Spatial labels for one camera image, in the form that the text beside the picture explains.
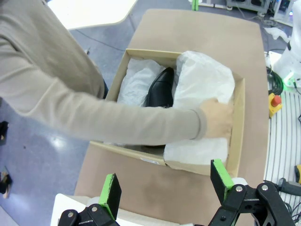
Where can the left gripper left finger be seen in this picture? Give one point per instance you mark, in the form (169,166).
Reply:
(110,197)

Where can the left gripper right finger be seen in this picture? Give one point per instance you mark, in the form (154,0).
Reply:
(221,179)

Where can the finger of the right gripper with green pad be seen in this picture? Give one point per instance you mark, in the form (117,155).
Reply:
(195,4)

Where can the white tissue paper sheet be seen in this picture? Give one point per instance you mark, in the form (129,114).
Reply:
(202,75)

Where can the black leather loafer shoe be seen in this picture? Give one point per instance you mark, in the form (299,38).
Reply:
(160,91)

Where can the person's right forearm beige sleeve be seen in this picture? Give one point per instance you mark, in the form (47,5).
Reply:
(141,124)

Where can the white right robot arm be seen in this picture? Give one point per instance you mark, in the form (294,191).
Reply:
(291,61)

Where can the cardboard shoe box with lid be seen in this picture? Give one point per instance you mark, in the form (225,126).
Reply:
(238,141)

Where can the person's right hand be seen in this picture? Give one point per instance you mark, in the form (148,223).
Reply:
(218,120)

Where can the grey equipment cart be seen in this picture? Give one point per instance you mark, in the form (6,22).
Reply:
(247,4)

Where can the white slatted platform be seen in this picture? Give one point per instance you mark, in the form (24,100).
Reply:
(282,141)

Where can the yellow tool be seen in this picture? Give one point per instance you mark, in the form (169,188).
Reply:
(298,174)

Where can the yellow red emergency stop button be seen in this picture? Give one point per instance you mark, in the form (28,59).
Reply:
(274,106)

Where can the white rounded table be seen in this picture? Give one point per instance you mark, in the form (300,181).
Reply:
(94,11)

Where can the small dark object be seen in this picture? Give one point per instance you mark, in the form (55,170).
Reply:
(3,131)
(5,183)

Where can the person in beige sweater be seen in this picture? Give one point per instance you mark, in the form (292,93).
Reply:
(35,58)

